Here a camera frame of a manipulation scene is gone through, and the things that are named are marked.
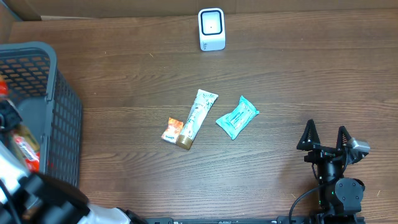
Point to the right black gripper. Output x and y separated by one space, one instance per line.
312 140

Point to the teal wet wipes pack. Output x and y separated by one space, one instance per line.
234 122

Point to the white cream tube gold cap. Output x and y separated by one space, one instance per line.
202 104

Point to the small orange snack packet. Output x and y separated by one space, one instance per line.
172 131

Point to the orange spaghetti pack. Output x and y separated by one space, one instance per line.
16 136

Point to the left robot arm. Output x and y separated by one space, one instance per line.
32 197

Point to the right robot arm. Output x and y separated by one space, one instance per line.
339 196

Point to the grey plastic basket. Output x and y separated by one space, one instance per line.
49 106

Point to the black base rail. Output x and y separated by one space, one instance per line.
278 220

